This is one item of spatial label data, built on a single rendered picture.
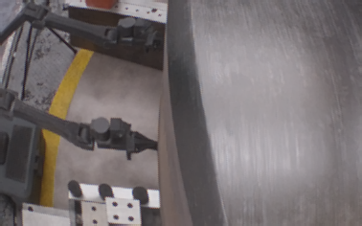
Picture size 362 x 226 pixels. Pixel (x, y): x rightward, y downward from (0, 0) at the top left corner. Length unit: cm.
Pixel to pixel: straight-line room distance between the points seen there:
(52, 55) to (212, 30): 241
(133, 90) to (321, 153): 189
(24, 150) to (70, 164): 34
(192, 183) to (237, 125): 11
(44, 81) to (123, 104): 78
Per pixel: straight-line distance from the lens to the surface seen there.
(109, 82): 271
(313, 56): 100
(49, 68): 326
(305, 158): 86
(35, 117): 172
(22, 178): 258
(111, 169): 247
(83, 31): 198
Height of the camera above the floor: 251
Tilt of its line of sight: 57 degrees down
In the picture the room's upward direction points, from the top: 6 degrees clockwise
